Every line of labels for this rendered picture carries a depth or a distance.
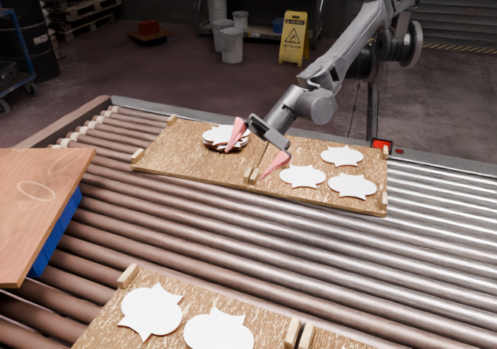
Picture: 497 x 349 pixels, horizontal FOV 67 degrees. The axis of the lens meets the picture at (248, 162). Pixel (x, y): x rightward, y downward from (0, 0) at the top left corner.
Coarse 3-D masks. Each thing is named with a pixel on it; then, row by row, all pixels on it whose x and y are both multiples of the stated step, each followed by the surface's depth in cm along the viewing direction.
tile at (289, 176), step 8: (296, 168) 123; (304, 168) 123; (312, 168) 123; (280, 176) 120; (288, 176) 120; (296, 176) 120; (304, 176) 120; (312, 176) 120; (320, 176) 120; (288, 184) 117; (296, 184) 116; (304, 184) 116; (312, 184) 116
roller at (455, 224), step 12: (72, 132) 147; (96, 144) 142; (108, 144) 141; (120, 144) 140; (396, 216) 111; (408, 216) 109; (420, 216) 109; (432, 216) 108; (456, 228) 106; (468, 228) 105; (480, 228) 104; (492, 228) 104
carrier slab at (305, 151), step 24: (312, 144) 137; (336, 144) 137; (264, 168) 125; (288, 168) 125; (360, 168) 125; (384, 168) 125; (264, 192) 115; (288, 192) 114; (312, 192) 114; (384, 216) 107
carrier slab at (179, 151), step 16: (176, 128) 147; (192, 128) 147; (208, 128) 147; (160, 144) 137; (176, 144) 137; (192, 144) 137; (256, 144) 137; (144, 160) 128; (160, 160) 128; (176, 160) 128; (192, 160) 128; (208, 160) 128; (224, 160) 128; (240, 160) 128; (256, 160) 128; (176, 176) 123; (192, 176) 121; (208, 176) 121; (224, 176) 121; (240, 176) 121
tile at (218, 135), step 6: (228, 126) 137; (204, 132) 134; (210, 132) 134; (216, 132) 134; (222, 132) 134; (228, 132) 134; (204, 138) 131; (210, 138) 131; (216, 138) 131; (222, 138) 131; (228, 138) 131; (240, 138) 131; (216, 144) 128; (234, 144) 129
